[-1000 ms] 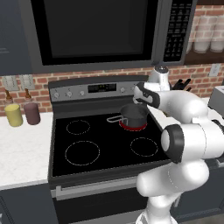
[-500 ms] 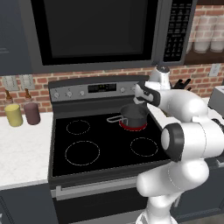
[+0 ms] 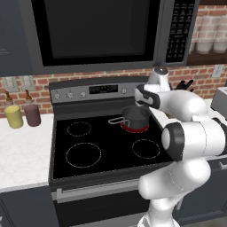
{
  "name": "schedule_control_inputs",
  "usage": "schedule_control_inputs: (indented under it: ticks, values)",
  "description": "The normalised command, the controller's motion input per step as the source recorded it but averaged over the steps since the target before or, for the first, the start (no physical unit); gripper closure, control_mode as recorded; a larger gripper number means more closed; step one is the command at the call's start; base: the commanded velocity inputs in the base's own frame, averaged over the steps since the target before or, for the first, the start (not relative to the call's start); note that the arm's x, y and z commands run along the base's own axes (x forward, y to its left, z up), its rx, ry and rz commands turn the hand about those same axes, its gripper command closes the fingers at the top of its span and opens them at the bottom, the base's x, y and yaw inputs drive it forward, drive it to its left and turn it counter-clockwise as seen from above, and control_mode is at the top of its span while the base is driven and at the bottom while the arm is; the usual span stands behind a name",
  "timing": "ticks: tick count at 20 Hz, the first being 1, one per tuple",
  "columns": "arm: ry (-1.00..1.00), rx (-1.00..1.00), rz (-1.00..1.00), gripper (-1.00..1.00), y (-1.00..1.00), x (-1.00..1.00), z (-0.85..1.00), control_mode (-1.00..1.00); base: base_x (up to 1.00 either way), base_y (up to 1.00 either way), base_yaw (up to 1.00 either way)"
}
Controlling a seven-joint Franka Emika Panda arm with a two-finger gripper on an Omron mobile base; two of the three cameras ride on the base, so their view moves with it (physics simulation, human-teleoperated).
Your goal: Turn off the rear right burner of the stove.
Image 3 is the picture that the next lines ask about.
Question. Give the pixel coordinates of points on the white wall switch plate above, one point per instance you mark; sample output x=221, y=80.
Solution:
x=10, y=84
x=27, y=83

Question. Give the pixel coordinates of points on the black and grey stove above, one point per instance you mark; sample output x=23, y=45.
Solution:
x=103, y=147

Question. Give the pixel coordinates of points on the grey toaster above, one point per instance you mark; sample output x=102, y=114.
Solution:
x=220, y=102

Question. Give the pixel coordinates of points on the dark grey wall cupboard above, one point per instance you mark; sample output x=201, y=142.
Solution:
x=11, y=35

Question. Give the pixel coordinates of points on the grey microwave oven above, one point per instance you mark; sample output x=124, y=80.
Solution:
x=100, y=32

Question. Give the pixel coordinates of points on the silver stove knob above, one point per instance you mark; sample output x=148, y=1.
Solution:
x=70, y=95
x=83, y=94
x=57, y=96
x=124, y=91

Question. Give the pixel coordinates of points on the black utensils in holder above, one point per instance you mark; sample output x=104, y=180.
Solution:
x=183, y=85

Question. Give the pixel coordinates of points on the dark grey base cupboard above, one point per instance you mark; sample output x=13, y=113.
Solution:
x=26, y=208
x=207, y=192

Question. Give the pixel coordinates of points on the black oven door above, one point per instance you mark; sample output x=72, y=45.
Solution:
x=100, y=209

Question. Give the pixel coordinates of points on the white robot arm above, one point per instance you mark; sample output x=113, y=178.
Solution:
x=189, y=139

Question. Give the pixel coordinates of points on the maroon squeeze bottle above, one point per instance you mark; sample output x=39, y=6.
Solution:
x=32, y=114

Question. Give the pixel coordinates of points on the white wall outlet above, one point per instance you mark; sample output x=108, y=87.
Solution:
x=218, y=71

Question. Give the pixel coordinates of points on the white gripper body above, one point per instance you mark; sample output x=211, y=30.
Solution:
x=142, y=103

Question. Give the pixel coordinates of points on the yellow squeeze bottle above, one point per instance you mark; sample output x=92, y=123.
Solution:
x=13, y=116

